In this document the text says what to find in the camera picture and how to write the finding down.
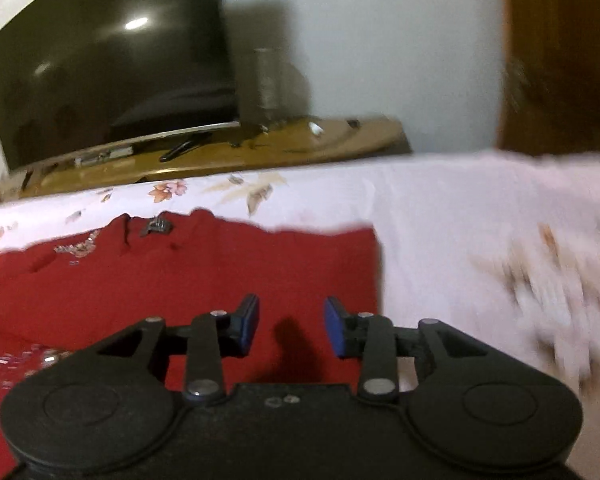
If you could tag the small silver device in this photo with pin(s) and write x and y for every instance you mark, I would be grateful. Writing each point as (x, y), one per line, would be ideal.
(105, 156)

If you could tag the red garment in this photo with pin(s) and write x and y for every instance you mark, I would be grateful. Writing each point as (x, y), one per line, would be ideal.
(130, 280)

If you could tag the small white object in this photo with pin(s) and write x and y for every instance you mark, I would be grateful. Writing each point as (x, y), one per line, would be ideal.
(316, 128)

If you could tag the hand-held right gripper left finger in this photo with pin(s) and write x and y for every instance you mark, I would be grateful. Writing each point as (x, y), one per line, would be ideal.
(247, 325)

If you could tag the white floral bed sheet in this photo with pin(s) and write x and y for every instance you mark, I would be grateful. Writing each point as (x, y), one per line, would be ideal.
(430, 210)

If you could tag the wooden television table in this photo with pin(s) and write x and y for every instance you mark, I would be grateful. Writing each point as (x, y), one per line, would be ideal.
(290, 142)

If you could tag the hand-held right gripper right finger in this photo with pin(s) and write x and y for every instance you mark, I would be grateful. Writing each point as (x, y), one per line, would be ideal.
(335, 325)

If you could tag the black flat television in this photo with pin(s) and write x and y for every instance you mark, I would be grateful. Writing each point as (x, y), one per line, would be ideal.
(105, 60)

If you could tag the clear plastic container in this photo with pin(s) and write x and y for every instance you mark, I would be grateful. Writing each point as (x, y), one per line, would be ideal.
(265, 85)

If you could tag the brown wooden door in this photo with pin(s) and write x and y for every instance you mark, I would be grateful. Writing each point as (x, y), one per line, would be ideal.
(565, 50)

